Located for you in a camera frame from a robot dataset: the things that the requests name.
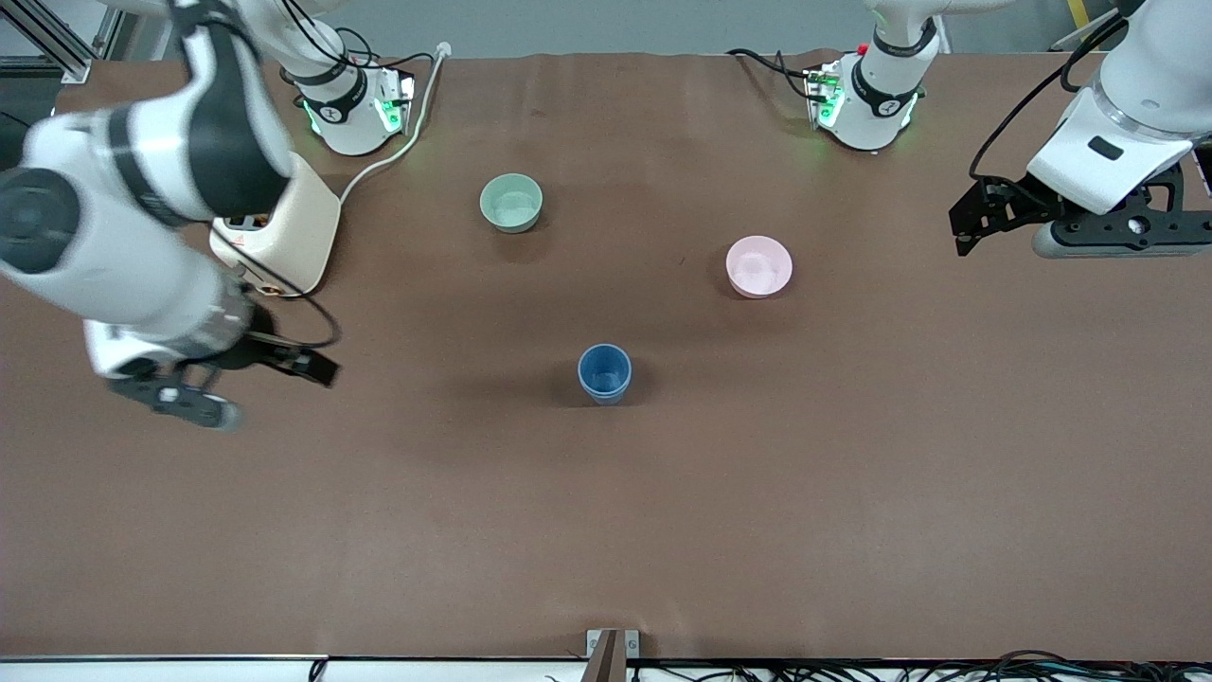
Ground green bowl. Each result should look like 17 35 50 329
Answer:
478 173 544 234

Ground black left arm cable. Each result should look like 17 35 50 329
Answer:
968 9 1132 183

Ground aluminium frame profile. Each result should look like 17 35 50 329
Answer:
0 0 129 84

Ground metal table edge bracket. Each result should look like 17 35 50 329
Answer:
585 629 641 660

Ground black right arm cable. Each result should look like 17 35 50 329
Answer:
241 282 343 350

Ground black right base cables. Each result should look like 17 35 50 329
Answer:
279 0 433 105

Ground black left base cable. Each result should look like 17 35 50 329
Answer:
726 47 817 101

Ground white toaster power cable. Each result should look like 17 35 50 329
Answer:
338 42 453 205

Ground cream white toaster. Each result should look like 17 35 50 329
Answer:
209 154 342 298

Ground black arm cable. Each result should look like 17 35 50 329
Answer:
241 282 343 350
968 9 1132 183

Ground black cable bundle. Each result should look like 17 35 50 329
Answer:
625 649 1212 682

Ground pink bowl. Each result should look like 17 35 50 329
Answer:
725 235 794 300

